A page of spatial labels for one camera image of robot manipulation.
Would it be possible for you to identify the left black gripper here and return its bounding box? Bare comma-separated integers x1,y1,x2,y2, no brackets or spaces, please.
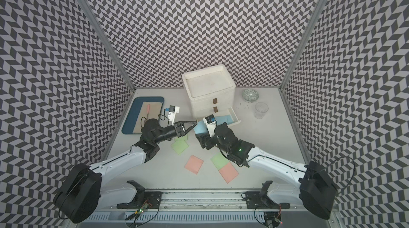
153,121,198,144

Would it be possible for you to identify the blue sticky note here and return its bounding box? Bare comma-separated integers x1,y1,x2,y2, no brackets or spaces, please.
215,115,234,125
194,120,208,134

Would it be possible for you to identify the white bottom drawer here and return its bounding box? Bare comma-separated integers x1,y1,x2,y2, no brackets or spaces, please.
194,108,241,134

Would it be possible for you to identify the white drawer cabinet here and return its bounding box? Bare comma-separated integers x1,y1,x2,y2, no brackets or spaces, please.
182,65,236,118

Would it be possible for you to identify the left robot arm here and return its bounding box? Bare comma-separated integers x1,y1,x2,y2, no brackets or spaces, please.
53,118,197,224

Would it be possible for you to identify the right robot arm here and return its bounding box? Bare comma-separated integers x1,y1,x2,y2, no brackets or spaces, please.
196,123,339,220

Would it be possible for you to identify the green sticky note upper left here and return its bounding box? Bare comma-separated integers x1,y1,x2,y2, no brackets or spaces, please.
174,135,188,141

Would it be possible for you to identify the green sticky note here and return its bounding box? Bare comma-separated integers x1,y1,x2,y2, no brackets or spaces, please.
210,153,229,170
174,135,188,141
171,140,189,155

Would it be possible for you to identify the green sticky note lower left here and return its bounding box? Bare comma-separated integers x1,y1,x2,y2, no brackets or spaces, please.
171,140,189,155

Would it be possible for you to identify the green sticky note centre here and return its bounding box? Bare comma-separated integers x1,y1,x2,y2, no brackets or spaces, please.
210,153,229,170

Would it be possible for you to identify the pink sticky note left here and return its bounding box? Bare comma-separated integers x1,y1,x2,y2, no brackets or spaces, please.
184,155,204,174

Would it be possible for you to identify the pink sticky note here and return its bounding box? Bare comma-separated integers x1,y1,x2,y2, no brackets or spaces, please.
219,163,239,183
184,155,204,174

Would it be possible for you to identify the pink sticky note bottom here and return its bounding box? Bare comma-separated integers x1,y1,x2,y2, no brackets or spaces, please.
219,163,239,183

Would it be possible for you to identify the beige mat on tray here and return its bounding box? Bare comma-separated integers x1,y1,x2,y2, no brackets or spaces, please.
132,101,163,134

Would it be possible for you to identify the blue tray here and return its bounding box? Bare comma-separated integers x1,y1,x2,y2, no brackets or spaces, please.
121,97,165,135

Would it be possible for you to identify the clear plastic cup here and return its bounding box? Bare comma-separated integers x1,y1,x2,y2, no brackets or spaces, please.
254,102,269,119

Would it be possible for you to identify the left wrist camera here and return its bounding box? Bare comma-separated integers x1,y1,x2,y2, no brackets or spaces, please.
165,106,180,125

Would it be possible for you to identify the pink handled spoon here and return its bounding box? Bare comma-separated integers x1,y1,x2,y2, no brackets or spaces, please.
146,103,151,119

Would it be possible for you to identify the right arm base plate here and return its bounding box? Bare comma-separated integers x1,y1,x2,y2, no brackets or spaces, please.
241,191,290,209

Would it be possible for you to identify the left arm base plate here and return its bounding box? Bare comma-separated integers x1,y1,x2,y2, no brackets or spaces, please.
116,191,163,209

